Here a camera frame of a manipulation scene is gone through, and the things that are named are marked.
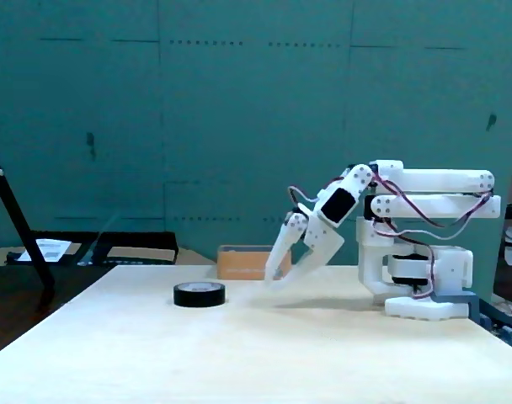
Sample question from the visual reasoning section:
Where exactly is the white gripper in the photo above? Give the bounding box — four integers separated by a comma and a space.
265, 211, 345, 292

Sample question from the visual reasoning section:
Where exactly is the black tape roll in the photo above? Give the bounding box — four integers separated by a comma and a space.
173, 280, 227, 308

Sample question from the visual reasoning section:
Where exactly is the black flat case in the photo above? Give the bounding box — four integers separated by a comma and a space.
6, 230, 179, 267

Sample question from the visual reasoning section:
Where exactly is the grey table clamp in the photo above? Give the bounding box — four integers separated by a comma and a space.
430, 291, 481, 327

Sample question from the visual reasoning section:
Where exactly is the thin grey rod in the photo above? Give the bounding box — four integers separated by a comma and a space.
77, 212, 122, 266

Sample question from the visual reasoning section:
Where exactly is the dark grey clamp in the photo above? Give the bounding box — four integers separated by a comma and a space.
478, 300, 512, 353

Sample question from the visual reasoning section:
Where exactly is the white printed paper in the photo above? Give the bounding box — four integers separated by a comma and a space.
19, 238, 72, 263

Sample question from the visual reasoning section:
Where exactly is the black stand leg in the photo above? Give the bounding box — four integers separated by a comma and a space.
0, 138, 56, 312

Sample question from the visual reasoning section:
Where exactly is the thin red white servo wire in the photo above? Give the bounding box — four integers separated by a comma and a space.
367, 174, 495, 302
288, 186, 324, 207

